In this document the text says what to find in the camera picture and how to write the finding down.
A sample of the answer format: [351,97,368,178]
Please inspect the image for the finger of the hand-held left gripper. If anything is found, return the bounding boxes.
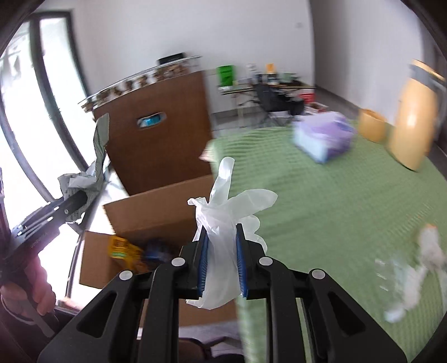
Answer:
[21,190,89,235]

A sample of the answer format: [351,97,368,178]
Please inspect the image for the green checked tablecloth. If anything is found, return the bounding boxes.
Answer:
[199,119,447,363]

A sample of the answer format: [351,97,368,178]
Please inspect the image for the yellow thermos jug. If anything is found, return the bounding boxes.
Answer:
[387,59,442,171]

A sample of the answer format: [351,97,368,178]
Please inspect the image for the black bag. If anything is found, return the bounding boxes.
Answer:
[255,84,305,116]

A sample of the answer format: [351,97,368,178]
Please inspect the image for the blue cardboard carton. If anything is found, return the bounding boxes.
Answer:
[145,239,172,263]

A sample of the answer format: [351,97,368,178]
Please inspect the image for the folding side table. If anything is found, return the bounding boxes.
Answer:
[218,81,315,122]

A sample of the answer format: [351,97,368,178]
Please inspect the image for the black window frame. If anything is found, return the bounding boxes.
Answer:
[0,12,92,210]

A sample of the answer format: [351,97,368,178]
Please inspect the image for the yellow cup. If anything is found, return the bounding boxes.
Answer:
[358,108,388,143]

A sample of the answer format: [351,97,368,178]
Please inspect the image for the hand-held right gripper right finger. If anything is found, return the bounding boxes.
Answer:
[235,223,408,363]

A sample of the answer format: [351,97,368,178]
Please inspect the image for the yellow snack bag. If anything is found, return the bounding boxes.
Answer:
[110,235,144,272]

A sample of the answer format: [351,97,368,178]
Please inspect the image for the crumpled white tissue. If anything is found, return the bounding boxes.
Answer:
[384,223,442,323]

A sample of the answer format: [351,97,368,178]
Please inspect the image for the white disposable glove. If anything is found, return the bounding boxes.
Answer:
[186,157,278,310]

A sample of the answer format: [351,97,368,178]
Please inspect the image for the brown cardboard box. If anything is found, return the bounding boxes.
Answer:
[80,175,239,327]

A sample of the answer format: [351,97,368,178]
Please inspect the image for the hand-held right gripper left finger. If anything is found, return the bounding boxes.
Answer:
[37,223,211,363]

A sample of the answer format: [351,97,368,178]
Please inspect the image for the grey-green paper wrapper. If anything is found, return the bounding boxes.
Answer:
[58,113,111,224]

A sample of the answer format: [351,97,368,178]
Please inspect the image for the green carton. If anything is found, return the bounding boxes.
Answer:
[217,66,234,87]

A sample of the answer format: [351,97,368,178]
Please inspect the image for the metal drying rack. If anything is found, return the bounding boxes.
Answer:
[79,54,201,113]

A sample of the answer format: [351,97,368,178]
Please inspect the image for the person's left hand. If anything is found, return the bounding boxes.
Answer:
[0,257,57,316]

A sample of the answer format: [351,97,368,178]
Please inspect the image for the purple tissue pack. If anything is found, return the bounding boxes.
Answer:
[291,112,357,164]

